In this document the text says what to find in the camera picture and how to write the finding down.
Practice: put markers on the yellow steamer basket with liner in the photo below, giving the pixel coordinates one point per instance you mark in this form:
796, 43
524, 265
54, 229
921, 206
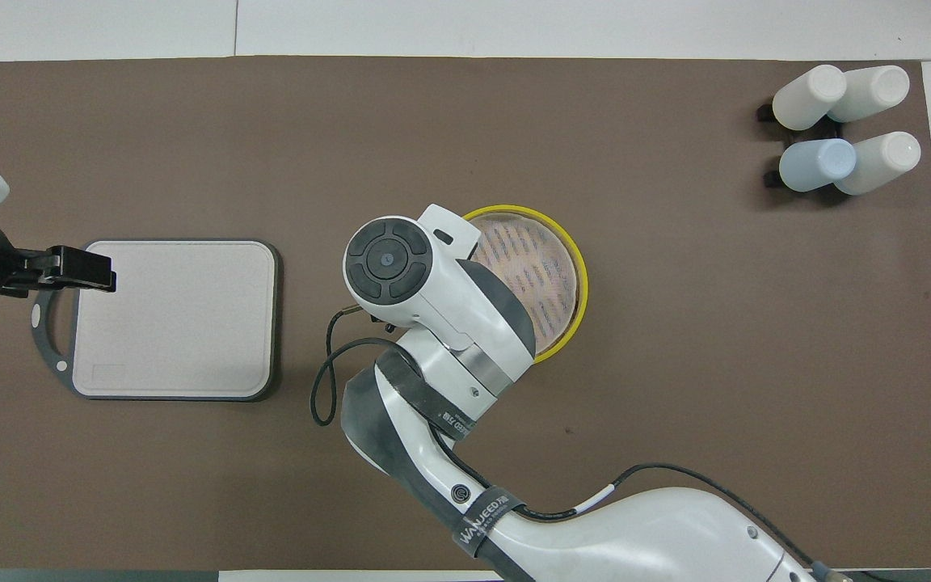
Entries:
581, 283

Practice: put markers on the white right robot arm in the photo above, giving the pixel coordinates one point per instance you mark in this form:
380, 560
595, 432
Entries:
433, 299

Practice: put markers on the white steamer liner sheet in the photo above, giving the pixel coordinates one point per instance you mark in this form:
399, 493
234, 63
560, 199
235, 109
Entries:
542, 275

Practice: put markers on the grey cutting board dark rim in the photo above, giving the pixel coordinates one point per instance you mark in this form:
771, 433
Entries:
183, 323

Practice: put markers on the brown table mat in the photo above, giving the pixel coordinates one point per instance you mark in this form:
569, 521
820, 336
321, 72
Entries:
676, 364

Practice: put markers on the black cup rack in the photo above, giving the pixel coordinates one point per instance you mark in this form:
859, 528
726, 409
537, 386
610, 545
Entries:
764, 113

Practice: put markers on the light blue plastic cup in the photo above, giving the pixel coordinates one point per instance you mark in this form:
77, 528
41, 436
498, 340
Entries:
817, 166

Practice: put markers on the white cup with blue rim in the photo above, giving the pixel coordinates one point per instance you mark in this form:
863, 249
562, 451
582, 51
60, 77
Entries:
874, 93

